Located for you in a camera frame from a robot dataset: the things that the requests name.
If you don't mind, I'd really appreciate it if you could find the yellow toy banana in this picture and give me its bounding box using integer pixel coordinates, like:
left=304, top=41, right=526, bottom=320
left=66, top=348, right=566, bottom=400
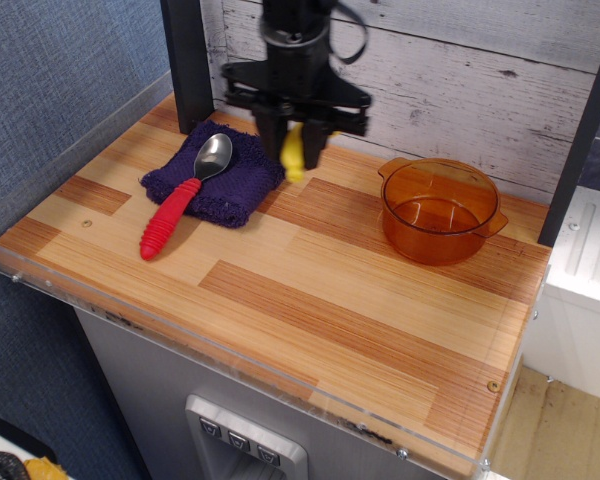
left=280, top=122, right=340, bottom=183

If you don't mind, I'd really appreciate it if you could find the grey cabinet with button panel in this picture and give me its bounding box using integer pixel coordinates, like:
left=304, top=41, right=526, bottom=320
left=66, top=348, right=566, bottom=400
left=77, top=310, right=436, bottom=479

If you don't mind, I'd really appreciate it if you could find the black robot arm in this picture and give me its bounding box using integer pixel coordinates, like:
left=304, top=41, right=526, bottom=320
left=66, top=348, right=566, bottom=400
left=222, top=1, right=372, bottom=181

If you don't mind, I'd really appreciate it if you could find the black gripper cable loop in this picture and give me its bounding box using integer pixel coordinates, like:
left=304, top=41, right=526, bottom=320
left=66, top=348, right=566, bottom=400
left=327, top=0, right=370, bottom=65

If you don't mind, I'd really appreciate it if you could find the dark left vertical post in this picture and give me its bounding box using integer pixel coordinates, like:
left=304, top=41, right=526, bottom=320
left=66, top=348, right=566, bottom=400
left=160, top=0, right=215, bottom=134

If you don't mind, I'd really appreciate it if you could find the dark vertical post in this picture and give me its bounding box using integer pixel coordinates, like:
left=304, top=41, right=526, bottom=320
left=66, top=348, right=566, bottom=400
left=538, top=65, right=600, bottom=247
left=160, top=0, right=215, bottom=134

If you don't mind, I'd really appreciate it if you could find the black braided cable bundle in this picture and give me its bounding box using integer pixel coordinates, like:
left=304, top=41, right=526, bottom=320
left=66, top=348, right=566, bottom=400
left=0, top=449, right=31, bottom=480

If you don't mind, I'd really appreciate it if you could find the orange transparent plastic bowl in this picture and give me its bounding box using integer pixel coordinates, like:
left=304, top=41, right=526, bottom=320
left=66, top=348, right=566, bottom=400
left=378, top=158, right=508, bottom=266

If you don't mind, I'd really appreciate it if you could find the purple folded cloth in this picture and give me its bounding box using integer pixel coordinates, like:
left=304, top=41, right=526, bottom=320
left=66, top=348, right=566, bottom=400
left=140, top=121, right=285, bottom=228

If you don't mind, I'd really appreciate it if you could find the dark right vertical post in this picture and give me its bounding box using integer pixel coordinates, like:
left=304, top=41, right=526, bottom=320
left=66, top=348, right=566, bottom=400
left=538, top=65, right=600, bottom=247

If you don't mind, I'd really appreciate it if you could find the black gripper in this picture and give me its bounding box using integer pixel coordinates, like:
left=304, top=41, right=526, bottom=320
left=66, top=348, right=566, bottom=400
left=221, top=42, right=371, bottom=170

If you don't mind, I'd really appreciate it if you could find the red handled metal spoon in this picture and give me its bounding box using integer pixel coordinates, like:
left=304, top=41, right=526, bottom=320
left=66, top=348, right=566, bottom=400
left=140, top=133, right=233, bottom=261

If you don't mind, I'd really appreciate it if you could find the white ribbed appliance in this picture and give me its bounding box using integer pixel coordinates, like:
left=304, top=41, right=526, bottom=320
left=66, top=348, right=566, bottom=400
left=548, top=186, right=600, bottom=301

